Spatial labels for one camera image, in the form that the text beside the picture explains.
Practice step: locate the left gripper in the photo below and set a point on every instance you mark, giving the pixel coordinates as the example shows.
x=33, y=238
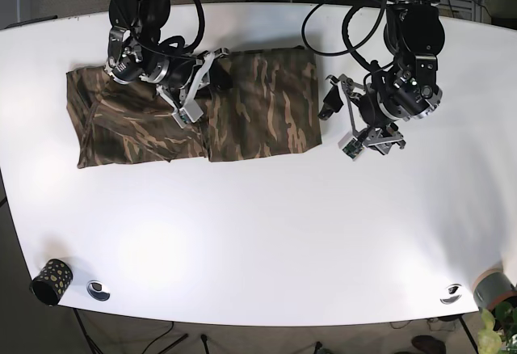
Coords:
x=363, y=124

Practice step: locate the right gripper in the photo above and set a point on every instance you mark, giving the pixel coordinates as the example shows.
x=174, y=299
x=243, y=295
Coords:
x=179, y=81

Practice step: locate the camouflage pattern T-shirt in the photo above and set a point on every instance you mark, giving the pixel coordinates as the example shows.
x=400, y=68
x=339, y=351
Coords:
x=246, y=105

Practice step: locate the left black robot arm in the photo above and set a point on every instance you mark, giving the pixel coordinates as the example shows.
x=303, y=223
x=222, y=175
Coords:
x=404, y=89

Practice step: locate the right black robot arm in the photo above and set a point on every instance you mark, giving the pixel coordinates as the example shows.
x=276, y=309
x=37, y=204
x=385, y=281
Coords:
x=137, y=51

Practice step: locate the right silver table grommet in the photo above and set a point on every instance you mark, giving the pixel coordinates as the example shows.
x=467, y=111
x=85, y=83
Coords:
x=451, y=294

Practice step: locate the silver table grommet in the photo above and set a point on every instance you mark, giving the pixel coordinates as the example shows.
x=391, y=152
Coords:
x=451, y=294
x=98, y=291

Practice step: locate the grey flower pot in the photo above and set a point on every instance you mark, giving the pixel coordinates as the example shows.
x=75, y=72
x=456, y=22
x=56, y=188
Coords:
x=493, y=287

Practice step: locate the left silver table grommet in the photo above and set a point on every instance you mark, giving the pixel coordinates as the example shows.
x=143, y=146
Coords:
x=98, y=291

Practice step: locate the black gold-dotted cup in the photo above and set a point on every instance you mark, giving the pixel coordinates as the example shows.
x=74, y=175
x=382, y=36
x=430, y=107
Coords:
x=51, y=282

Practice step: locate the green potted plant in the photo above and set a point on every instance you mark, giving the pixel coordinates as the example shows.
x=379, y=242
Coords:
x=498, y=334

